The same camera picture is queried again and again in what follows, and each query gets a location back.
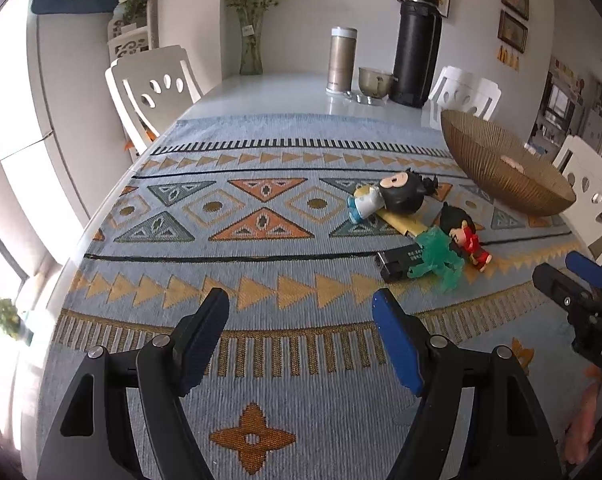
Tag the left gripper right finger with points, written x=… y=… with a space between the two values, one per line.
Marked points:
x=405 y=339

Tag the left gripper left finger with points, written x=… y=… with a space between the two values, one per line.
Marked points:
x=195 y=338

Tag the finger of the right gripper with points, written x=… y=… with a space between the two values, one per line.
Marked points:
x=586 y=269
x=561 y=287

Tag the black rectangular box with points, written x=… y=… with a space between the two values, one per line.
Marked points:
x=394 y=264

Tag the green translucent plastic toy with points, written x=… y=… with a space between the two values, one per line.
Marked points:
x=439 y=258

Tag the red dress doll figurine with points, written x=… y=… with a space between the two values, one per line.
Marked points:
x=459 y=226

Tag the yellow rectangular block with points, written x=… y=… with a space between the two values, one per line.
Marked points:
x=405 y=225

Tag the black head cartoon figurine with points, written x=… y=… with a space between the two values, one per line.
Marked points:
x=402 y=193

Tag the person's right hand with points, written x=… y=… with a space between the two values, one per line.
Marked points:
x=582 y=427

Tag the white chair right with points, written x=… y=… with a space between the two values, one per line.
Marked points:
x=582 y=167

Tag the white chair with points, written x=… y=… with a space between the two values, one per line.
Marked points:
x=457 y=89
x=582 y=167
x=150 y=91

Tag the brown ribbed bowl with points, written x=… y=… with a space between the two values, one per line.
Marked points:
x=499 y=164

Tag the patterned blue table mat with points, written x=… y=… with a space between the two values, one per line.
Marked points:
x=299 y=385

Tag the white chair far middle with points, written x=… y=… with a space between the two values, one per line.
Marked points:
x=457 y=89

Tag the lower small framed picture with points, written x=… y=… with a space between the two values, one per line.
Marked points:
x=512 y=32

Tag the white chair far left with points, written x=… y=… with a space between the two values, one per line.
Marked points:
x=150 y=91

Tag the small grey glass bowl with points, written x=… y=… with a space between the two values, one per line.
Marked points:
x=375 y=84

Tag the black thermos bottle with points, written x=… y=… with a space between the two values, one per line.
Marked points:
x=418 y=41

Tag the beige steel tumbler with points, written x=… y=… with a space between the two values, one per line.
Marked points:
x=341 y=59

